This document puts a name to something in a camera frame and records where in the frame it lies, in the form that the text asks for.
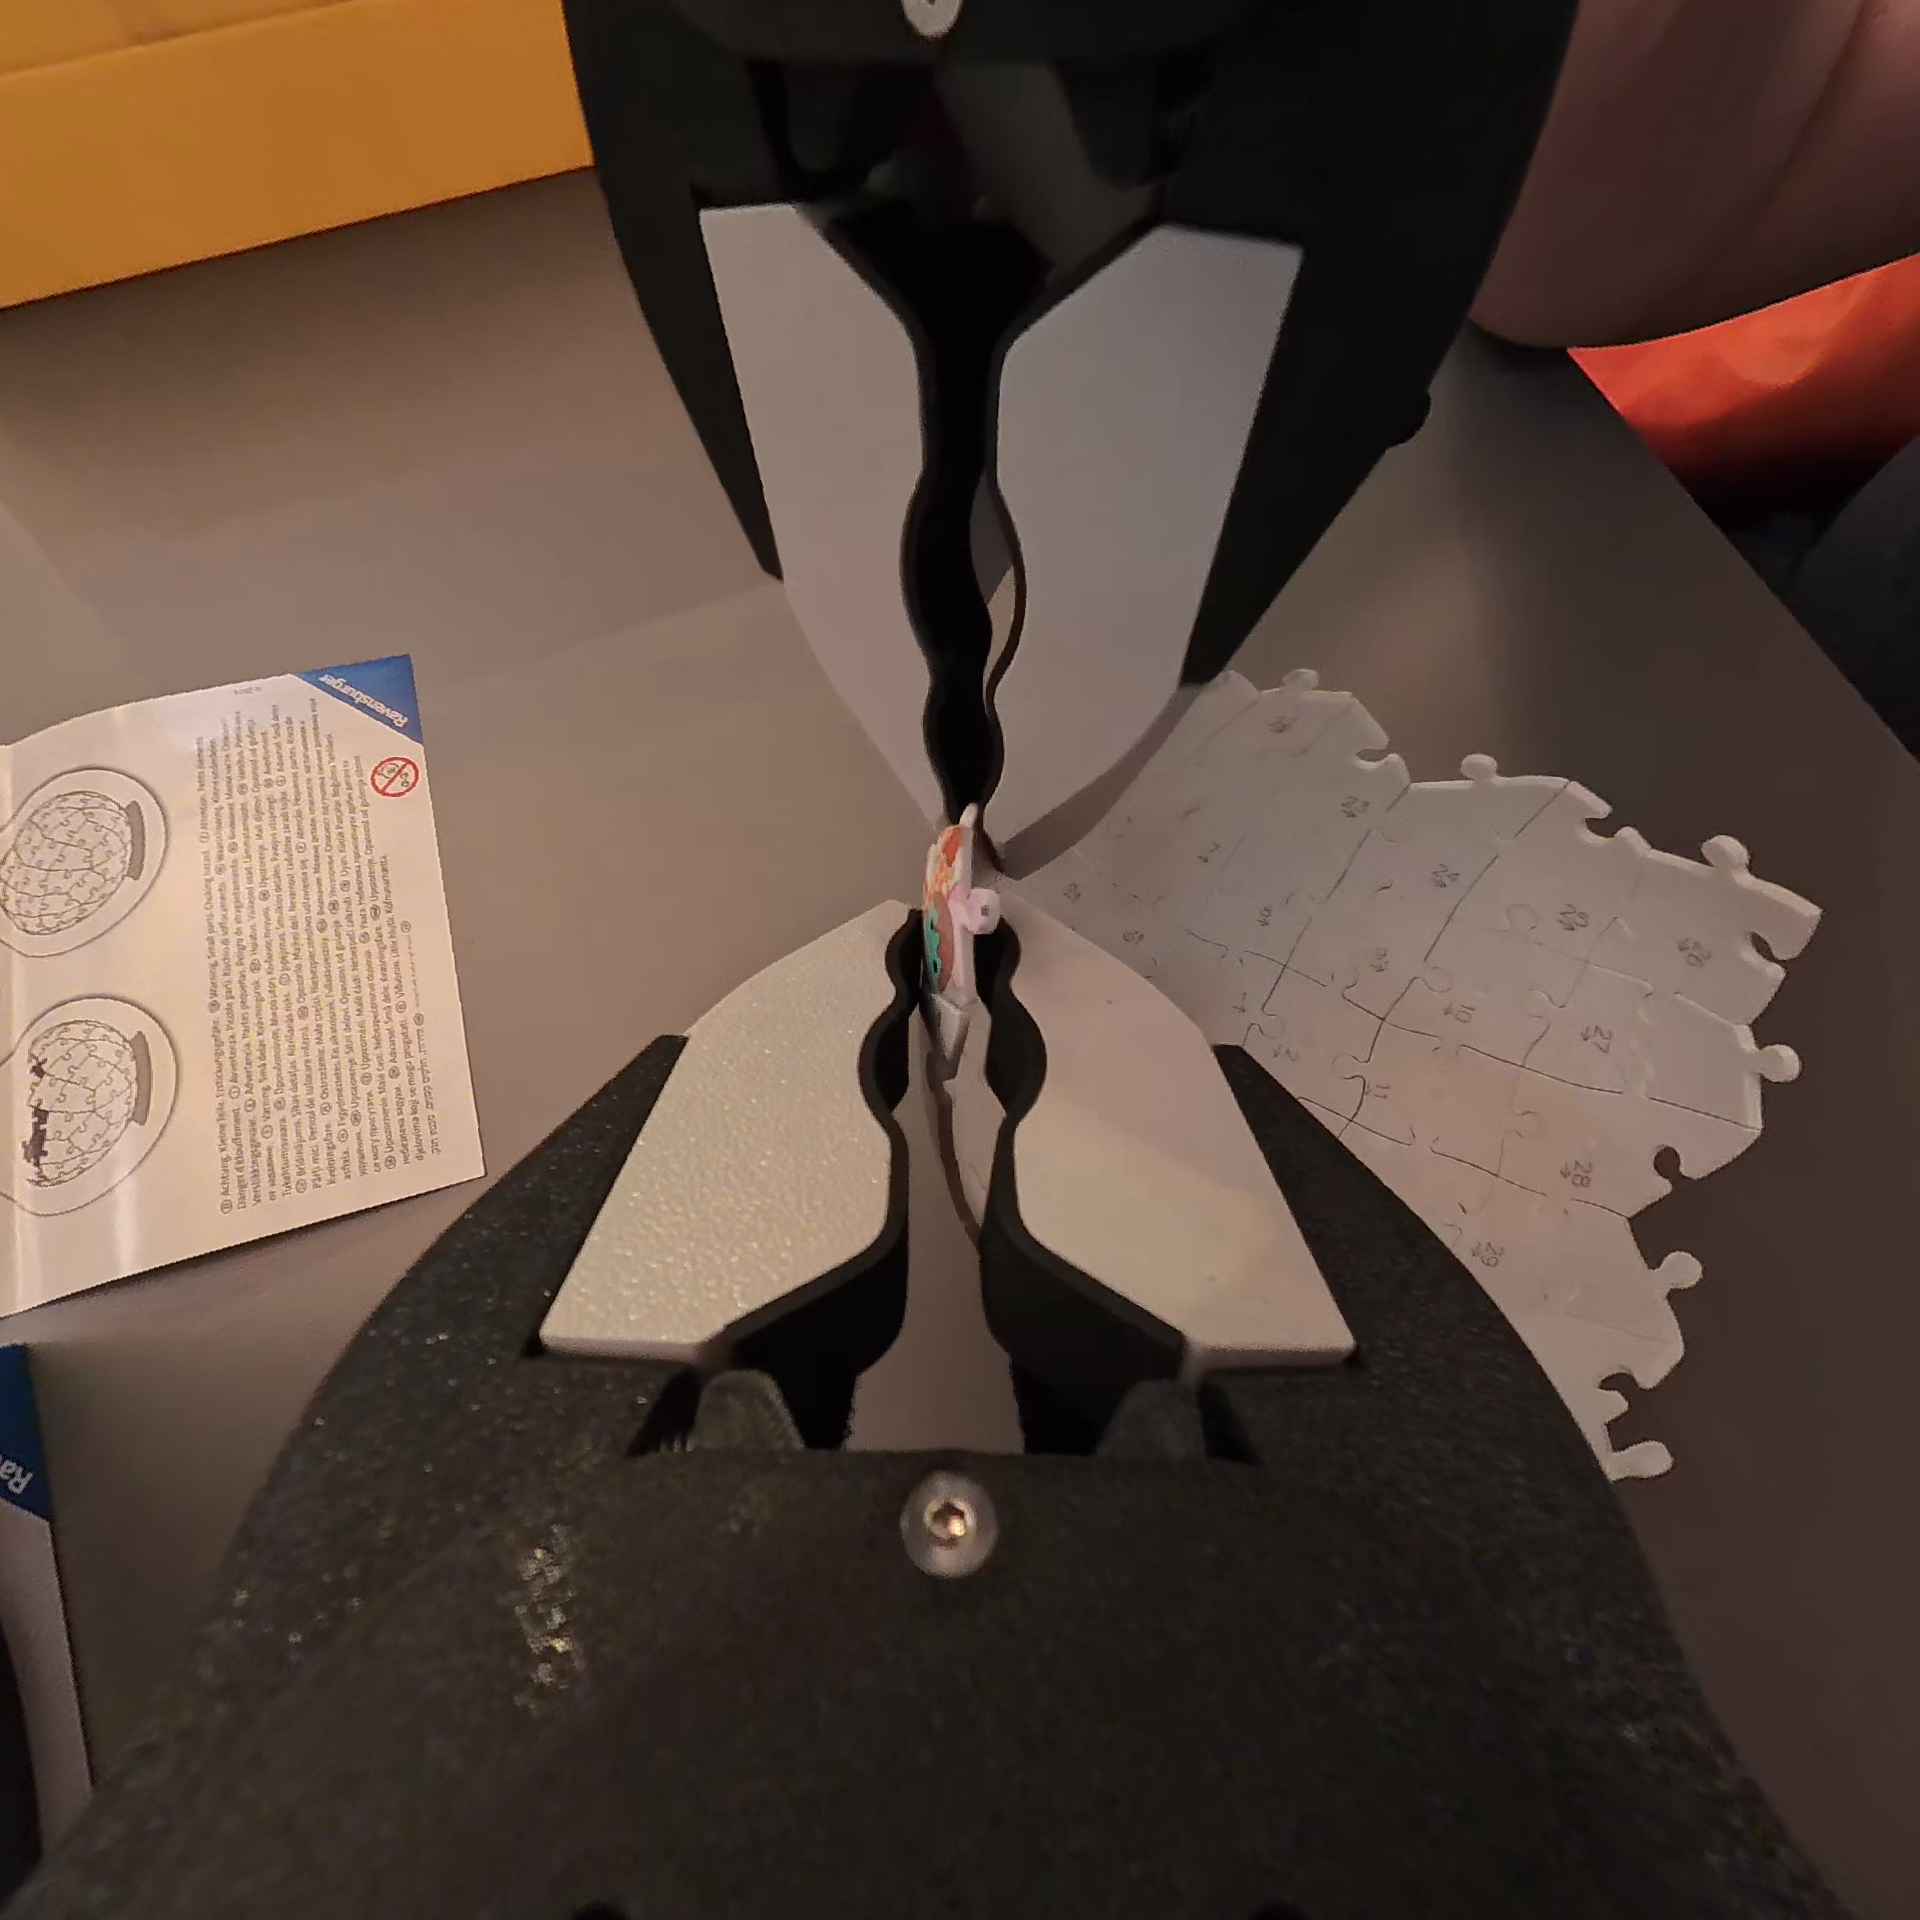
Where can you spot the yellow plastic bin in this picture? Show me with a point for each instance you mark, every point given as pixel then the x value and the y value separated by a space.
pixel 271 119

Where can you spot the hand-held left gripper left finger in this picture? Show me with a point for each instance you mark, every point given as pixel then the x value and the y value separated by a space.
pixel 720 1200

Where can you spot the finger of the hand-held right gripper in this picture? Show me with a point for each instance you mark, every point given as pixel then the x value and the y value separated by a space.
pixel 1156 451
pixel 811 451

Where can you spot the colourful puzzle box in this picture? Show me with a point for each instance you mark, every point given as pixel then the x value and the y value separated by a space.
pixel 31 1575

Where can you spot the person's right forearm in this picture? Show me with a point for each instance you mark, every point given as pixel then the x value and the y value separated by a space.
pixel 1725 150

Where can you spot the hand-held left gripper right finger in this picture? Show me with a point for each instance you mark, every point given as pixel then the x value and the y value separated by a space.
pixel 1186 1200

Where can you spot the partly built puzzle ball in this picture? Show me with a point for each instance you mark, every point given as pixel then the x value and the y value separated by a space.
pixel 1500 1020

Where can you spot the orange object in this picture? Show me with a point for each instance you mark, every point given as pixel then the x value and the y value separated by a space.
pixel 1756 389

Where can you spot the white instruction leaflet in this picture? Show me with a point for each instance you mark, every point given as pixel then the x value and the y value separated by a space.
pixel 301 975

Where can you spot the small white puzzle piece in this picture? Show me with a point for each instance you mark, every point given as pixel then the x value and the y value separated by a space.
pixel 949 901

